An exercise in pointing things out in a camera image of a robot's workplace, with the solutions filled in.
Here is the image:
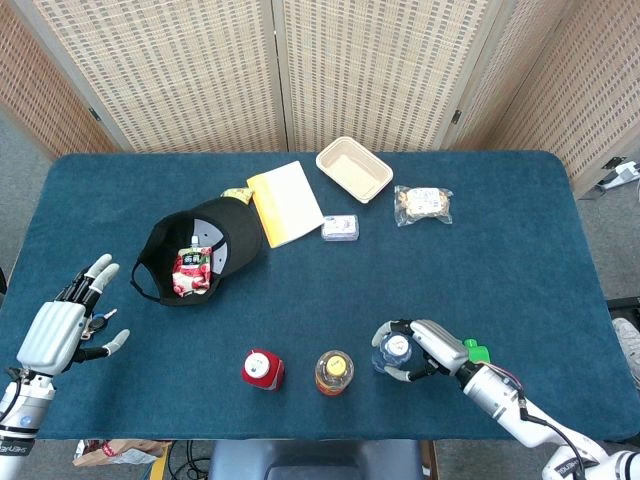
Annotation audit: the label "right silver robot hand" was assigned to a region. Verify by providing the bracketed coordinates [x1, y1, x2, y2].
[371, 318, 471, 384]

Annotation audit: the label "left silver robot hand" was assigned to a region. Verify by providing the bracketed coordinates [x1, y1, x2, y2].
[16, 253, 131, 377]

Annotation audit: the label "clear water bottle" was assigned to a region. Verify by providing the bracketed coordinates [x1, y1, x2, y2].
[370, 332, 414, 374]

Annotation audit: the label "red bottle white cap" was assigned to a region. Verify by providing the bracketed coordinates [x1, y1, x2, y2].
[241, 348, 287, 392]

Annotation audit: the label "dark robot base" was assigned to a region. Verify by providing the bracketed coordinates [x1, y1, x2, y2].
[207, 439, 426, 480]

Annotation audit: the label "green toy brick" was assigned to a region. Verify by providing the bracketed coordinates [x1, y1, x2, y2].
[462, 338, 492, 364]

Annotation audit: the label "bunch of keys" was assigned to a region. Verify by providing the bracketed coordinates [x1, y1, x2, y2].
[79, 307, 119, 346]

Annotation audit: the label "blue felt tablecloth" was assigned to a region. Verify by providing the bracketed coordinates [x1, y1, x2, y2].
[0, 151, 624, 441]

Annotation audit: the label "orange drink bottle yellow cap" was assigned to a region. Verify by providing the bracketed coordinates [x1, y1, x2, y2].
[314, 349, 356, 397]

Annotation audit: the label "clear bag of snacks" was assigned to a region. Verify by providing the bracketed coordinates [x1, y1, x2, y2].
[393, 184, 455, 228]

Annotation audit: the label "red jelly drink pouch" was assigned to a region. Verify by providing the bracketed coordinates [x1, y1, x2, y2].
[171, 235, 215, 297]

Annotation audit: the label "small tissue pack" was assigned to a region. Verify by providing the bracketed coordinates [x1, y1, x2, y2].
[320, 214, 361, 243]

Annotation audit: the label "white sneaker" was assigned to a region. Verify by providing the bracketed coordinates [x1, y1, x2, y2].
[612, 317, 640, 389]

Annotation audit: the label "beige paper food tray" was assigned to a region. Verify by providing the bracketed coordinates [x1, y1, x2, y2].
[315, 135, 395, 205]

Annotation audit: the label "yellow white notebook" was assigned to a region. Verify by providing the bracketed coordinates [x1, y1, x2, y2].
[246, 160, 326, 250]

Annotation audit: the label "black baseball cap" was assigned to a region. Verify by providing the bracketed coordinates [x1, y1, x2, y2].
[130, 196, 265, 308]

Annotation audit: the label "yellow green snack packet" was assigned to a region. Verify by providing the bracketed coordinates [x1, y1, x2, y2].
[220, 186, 255, 205]

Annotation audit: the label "white power strip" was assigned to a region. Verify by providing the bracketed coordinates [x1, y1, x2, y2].
[594, 158, 640, 190]

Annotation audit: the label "woven folding screen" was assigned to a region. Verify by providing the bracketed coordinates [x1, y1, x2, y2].
[0, 0, 640, 199]

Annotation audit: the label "black floor cables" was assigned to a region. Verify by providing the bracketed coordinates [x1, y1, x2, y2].
[167, 439, 214, 480]

